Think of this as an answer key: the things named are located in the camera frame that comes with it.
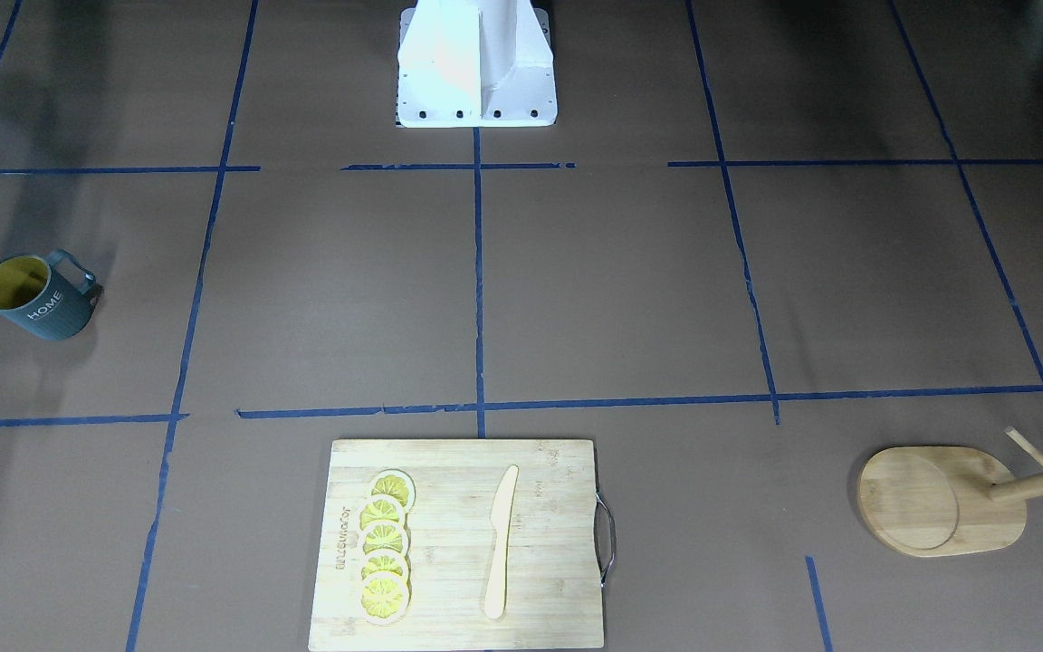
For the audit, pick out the dark teal mug yellow inside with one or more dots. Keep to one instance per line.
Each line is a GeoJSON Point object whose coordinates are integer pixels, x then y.
{"type": "Point", "coordinates": [52, 296]}

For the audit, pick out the wooden cup rack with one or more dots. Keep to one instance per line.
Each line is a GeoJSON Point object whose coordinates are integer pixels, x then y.
{"type": "Point", "coordinates": [943, 501]}

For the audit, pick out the lemon slice one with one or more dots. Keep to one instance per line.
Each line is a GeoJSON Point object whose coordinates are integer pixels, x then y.
{"type": "Point", "coordinates": [395, 483]}

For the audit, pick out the lemon slice two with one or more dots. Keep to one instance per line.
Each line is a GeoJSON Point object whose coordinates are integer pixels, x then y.
{"type": "Point", "coordinates": [382, 508]}

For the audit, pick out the lemon slice three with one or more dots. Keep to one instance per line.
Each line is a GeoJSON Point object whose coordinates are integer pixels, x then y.
{"type": "Point", "coordinates": [384, 535]}

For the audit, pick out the lemon slice four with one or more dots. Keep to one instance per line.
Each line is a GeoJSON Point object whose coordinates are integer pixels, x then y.
{"type": "Point", "coordinates": [384, 562]}

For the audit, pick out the yellow plastic knife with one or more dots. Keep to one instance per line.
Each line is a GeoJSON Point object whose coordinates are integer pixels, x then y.
{"type": "Point", "coordinates": [496, 592]}

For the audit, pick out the bamboo cutting board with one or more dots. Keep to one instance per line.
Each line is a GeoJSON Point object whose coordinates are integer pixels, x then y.
{"type": "Point", "coordinates": [555, 580]}

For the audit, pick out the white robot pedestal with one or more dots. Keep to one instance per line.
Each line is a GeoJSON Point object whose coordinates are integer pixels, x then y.
{"type": "Point", "coordinates": [476, 64]}

